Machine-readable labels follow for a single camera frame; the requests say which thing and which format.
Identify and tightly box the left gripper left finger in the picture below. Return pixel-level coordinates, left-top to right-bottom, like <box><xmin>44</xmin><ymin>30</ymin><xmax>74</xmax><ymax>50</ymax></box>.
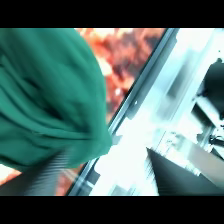
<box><xmin>0</xmin><ymin>146</ymin><xmax>78</xmax><ymax>197</ymax></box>

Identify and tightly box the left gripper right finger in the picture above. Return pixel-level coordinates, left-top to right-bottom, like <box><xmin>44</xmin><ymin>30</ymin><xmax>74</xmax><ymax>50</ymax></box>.
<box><xmin>145</xmin><ymin>147</ymin><xmax>224</xmax><ymax>197</ymax></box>

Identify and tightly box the green T-shirt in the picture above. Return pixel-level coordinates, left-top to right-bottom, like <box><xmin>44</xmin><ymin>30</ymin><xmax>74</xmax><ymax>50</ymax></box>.
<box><xmin>0</xmin><ymin>28</ymin><xmax>114</xmax><ymax>173</ymax></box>

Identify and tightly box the silver frame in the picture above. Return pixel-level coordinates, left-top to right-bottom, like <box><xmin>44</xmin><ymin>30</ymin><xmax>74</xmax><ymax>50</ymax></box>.
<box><xmin>66</xmin><ymin>28</ymin><xmax>224</xmax><ymax>197</ymax></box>

